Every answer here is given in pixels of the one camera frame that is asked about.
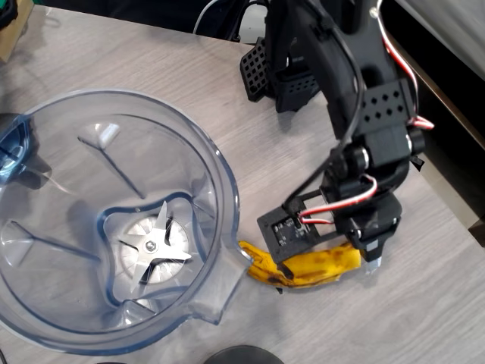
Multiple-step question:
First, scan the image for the spotted yellow banana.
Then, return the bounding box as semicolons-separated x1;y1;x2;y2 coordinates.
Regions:
238;240;362;290

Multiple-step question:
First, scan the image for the clear blue plastic container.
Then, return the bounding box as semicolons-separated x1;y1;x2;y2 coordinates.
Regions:
0;89;254;356

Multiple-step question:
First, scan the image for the black round object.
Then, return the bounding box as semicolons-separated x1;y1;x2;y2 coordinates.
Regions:
203;344;284;364

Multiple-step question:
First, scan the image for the brown cardboard box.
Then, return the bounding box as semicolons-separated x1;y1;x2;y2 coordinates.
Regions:
0;3;36;64

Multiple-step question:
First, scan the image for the black bulky object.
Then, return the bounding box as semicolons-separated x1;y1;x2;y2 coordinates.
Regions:
0;0;20;30

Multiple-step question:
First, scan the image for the red white servo cable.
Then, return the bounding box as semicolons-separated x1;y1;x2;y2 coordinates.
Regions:
371;5;436;130
298;175;380;230

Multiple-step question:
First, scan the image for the black camera board mount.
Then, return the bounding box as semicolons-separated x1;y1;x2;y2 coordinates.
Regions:
256;191;339;265

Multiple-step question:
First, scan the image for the black camera cable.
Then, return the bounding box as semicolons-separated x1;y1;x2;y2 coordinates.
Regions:
282;0;368;213

